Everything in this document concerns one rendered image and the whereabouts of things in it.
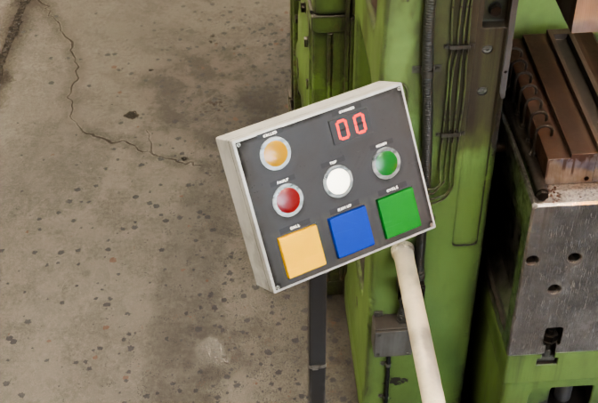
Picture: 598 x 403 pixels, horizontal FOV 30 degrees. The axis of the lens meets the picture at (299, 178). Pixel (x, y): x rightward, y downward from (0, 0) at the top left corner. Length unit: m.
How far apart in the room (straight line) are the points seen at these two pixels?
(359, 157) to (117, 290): 1.48
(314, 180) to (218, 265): 1.44
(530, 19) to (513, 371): 0.79
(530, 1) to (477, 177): 0.43
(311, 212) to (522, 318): 0.67
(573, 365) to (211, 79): 1.97
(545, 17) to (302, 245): 0.94
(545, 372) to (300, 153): 0.94
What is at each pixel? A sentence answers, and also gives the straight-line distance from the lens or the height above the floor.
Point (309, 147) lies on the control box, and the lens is 1.92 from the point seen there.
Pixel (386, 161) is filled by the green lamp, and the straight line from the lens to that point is 1.99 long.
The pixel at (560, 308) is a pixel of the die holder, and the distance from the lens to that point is 2.44.
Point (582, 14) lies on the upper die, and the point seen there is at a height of 1.31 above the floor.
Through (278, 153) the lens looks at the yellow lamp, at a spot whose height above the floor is 1.16.
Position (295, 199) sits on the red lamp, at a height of 1.09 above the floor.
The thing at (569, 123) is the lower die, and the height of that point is 0.99.
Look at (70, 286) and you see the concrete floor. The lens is 3.35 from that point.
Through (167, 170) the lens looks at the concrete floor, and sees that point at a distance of 3.69.
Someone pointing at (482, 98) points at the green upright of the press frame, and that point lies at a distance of 2.27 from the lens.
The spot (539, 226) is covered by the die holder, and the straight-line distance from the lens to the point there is 2.25.
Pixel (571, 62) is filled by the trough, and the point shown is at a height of 0.99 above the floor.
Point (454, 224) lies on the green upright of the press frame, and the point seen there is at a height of 0.69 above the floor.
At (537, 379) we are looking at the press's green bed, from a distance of 2.61.
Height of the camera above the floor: 2.37
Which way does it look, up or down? 41 degrees down
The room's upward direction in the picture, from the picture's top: 1 degrees counter-clockwise
